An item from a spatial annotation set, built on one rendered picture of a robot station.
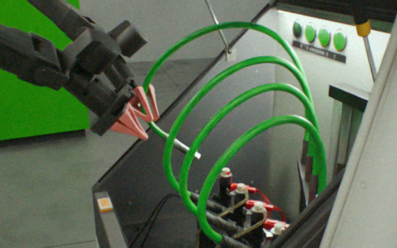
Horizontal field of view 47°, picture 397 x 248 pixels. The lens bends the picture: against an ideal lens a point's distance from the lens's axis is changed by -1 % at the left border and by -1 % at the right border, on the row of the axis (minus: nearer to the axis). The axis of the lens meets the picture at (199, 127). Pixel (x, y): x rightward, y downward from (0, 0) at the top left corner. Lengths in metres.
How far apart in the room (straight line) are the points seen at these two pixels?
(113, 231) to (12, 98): 3.17
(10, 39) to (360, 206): 0.59
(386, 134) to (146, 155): 0.79
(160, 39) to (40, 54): 6.71
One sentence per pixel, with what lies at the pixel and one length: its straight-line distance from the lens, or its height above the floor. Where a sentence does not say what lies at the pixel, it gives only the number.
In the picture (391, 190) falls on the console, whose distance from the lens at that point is 0.63.
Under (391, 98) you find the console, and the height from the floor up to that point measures 1.38.
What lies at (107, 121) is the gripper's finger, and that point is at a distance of 0.88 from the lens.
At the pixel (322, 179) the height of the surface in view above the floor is 1.19.
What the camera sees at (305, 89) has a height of 1.31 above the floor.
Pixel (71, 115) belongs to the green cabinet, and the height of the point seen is 0.23.
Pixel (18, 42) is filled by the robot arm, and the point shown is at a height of 1.42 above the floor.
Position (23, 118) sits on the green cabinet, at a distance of 4.27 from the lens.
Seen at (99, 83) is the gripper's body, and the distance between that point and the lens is 0.89.
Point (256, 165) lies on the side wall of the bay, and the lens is 1.43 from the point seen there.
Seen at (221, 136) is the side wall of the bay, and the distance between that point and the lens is 1.34.
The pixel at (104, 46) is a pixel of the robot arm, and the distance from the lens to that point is 0.84.
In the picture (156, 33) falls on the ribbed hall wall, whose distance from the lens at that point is 7.47.
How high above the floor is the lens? 1.55
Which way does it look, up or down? 20 degrees down
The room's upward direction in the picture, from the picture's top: straight up
